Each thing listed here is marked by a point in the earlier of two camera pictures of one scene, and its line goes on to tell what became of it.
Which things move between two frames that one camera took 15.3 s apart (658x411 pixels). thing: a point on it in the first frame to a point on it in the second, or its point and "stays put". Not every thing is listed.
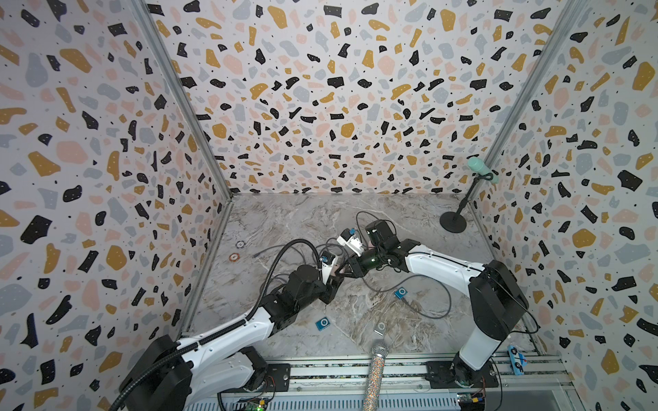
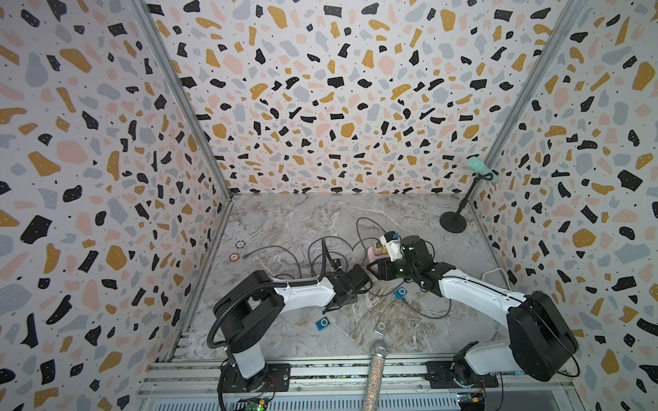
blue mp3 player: x=400 y=293 stays put
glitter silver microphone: x=379 y=353 stays put
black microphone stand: x=455 y=222 stays put
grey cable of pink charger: x=282 y=247 to x=309 y=249
